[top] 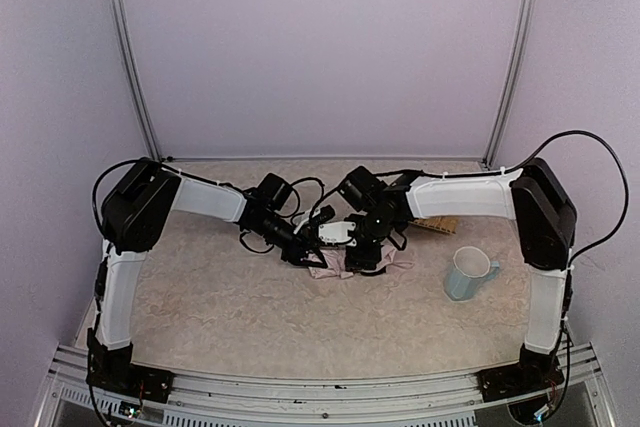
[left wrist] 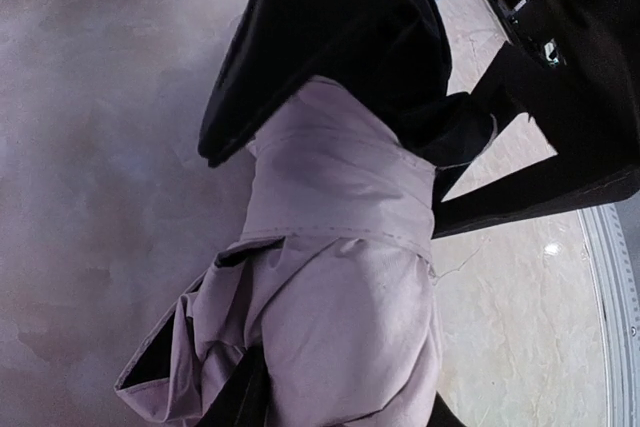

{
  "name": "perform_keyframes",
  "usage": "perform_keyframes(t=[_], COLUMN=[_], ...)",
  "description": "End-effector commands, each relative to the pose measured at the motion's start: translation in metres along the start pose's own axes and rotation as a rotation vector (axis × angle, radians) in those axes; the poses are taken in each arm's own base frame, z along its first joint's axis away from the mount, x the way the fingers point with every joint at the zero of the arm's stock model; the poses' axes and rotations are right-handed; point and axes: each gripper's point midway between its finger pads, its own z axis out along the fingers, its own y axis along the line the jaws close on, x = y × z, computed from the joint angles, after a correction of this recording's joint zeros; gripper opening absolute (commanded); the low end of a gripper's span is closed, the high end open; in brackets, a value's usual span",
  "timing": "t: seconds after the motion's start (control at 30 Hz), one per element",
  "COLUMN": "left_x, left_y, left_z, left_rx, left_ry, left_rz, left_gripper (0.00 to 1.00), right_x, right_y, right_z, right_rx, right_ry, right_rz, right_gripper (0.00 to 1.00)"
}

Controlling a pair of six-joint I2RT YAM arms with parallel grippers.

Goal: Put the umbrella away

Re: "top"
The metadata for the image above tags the aluminium frame post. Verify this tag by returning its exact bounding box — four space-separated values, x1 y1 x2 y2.
482 0 535 168
109 0 163 160

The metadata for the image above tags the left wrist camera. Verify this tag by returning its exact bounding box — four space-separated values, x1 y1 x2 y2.
294 205 335 234

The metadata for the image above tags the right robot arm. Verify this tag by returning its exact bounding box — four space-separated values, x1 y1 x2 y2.
309 152 626 386

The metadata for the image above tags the woven bamboo tray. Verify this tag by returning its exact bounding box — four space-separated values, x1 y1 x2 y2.
410 216 459 235

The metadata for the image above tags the left aluminium frame post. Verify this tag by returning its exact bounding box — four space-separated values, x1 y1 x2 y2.
109 0 163 160

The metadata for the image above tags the light blue ceramic mug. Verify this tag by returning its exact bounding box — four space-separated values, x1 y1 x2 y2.
443 246 501 302

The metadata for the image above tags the right aluminium frame post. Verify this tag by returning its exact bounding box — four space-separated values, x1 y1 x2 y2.
482 0 535 168

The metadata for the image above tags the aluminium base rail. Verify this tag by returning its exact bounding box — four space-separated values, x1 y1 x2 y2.
34 341 616 427

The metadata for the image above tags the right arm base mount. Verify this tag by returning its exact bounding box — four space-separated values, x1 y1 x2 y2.
477 364 565 402

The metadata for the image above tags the pink and black folding umbrella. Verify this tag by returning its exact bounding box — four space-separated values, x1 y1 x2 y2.
308 245 415 280

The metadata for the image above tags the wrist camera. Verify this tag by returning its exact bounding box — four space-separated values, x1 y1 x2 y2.
294 205 335 234
317 221 357 247

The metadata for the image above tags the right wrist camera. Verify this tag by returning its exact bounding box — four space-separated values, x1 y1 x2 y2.
317 221 357 247

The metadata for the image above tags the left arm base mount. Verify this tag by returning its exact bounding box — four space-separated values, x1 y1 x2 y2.
87 364 175 404

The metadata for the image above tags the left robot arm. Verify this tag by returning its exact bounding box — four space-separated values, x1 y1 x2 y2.
87 157 335 391

